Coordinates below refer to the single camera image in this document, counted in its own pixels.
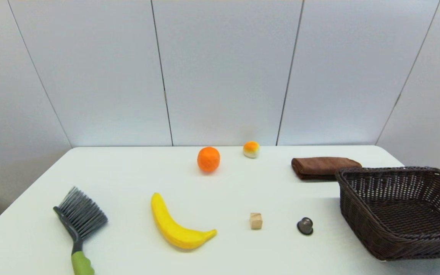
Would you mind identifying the orange and white toy bun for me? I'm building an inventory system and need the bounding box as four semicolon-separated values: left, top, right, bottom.
243;141;260;159

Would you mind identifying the yellow banana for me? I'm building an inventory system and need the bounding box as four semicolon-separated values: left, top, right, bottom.
151;192;218;250

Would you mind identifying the orange fruit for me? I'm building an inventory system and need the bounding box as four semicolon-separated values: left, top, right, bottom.
197;147;221;173

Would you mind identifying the dark brown wicker basket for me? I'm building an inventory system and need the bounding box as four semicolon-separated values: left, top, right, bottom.
335;166;440;261

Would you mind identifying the folded brown cloth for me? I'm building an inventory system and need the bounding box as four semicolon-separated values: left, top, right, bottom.
291;157;362;181

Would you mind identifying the grey brush with green handle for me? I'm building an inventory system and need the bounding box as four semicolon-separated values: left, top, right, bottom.
53;186;109;275

